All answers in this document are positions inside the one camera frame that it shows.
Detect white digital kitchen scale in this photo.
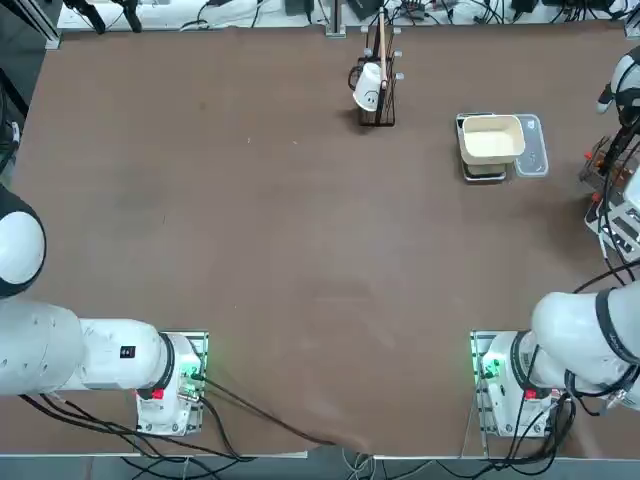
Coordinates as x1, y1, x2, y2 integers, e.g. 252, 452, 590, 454
455, 111, 508, 186

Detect black tripod legs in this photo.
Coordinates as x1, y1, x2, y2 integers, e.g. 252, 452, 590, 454
61, 0, 145, 36

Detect white smiley mug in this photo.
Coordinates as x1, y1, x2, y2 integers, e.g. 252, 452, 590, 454
347, 61, 389, 113

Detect black left base cables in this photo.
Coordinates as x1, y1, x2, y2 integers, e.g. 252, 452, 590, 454
18, 391, 257, 462

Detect clear plastic container lid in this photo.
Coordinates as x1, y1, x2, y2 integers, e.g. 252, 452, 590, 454
513, 113, 551, 179

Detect black right base cables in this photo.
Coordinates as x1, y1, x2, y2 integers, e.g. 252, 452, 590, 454
507, 393, 577, 462

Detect white power strip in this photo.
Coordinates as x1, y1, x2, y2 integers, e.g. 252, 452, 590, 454
181, 0, 265, 29

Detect dark grey flat device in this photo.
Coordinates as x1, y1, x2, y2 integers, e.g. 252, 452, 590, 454
346, 0, 387, 22

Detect black stand frame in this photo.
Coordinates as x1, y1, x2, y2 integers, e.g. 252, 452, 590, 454
0, 64, 30, 177

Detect wooden rod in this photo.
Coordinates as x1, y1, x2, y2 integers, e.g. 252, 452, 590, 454
376, 6, 390, 92

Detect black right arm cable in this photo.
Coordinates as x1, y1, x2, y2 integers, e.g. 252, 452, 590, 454
571, 116, 640, 297

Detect black wire cup rack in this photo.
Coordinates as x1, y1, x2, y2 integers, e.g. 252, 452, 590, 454
356, 6, 406, 128

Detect black base cables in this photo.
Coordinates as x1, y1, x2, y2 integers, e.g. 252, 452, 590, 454
18, 391, 257, 462
507, 393, 577, 462

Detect aluminium camera post bracket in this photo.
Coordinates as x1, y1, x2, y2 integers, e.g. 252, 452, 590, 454
325, 0, 348, 38

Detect dark cable across table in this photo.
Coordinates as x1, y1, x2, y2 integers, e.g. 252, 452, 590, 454
198, 376, 372, 452

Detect cream rectangular plastic container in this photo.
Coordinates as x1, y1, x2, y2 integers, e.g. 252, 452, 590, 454
460, 114, 527, 166

